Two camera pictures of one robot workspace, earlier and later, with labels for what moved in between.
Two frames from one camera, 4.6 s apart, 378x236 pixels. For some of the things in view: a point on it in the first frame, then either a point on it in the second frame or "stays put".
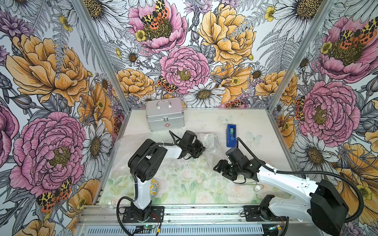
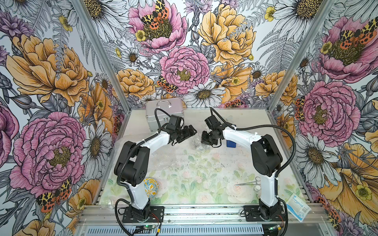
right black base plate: [261, 213] stays put
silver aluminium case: [164, 114] stays put
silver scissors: [251, 183] stays put
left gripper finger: [198, 149] → [186, 132]
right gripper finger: [223, 166] → [207, 139]
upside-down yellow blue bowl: [153, 189] stays put
